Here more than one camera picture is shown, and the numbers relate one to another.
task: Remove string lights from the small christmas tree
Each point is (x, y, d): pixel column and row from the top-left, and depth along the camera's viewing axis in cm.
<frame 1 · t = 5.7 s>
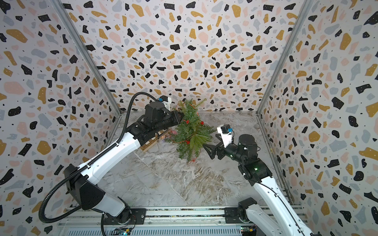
left hand: (186, 113, 72), fingers closed
right hand: (210, 141, 68), fingers open
small green christmas tree: (191, 134, 75), point 29 cm above the table

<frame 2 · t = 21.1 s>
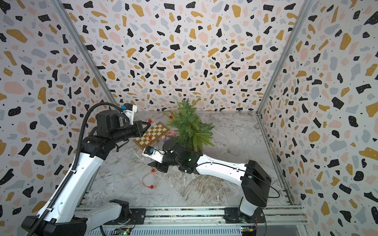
left hand: (151, 123, 68), fingers closed
right hand: (150, 160, 70), fingers open
the named things where they were.

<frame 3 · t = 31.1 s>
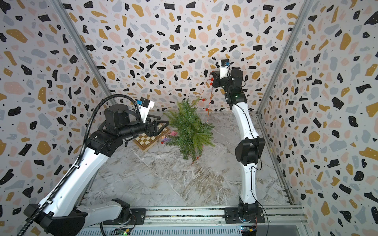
left hand: (164, 120, 64), fingers open
right hand: (212, 71, 81), fingers closed
the named things where they were.

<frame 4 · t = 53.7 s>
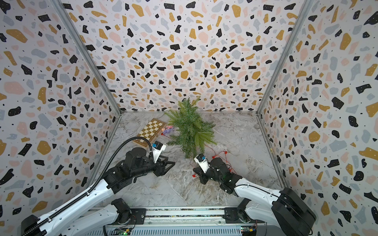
left hand: (172, 161, 72), fingers open
right hand: (194, 170, 81), fingers closed
the named things where they were.

